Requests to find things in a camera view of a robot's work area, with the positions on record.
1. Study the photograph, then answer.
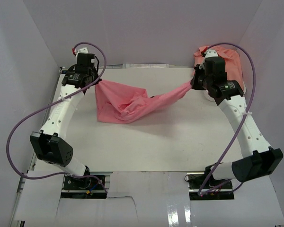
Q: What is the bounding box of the pink t shirt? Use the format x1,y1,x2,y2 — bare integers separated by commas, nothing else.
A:
95,80,191,124

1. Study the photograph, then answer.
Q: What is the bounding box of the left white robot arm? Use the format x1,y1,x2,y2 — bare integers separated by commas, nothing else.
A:
30,52,99,189

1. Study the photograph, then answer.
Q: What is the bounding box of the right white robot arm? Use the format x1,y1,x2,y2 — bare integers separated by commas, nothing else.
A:
191,56,284,189

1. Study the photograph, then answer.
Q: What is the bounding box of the salmon orange t shirt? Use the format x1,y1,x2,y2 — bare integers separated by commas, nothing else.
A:
193,45,244,93

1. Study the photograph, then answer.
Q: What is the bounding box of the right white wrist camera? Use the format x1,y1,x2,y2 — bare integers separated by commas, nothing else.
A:
201,49,218,59

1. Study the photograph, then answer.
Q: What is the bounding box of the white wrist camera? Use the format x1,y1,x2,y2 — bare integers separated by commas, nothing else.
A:
201,49,218,59
72,47,89,57

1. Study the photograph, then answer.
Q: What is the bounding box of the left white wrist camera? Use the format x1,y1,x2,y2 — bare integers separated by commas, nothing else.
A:
72,47,89,57

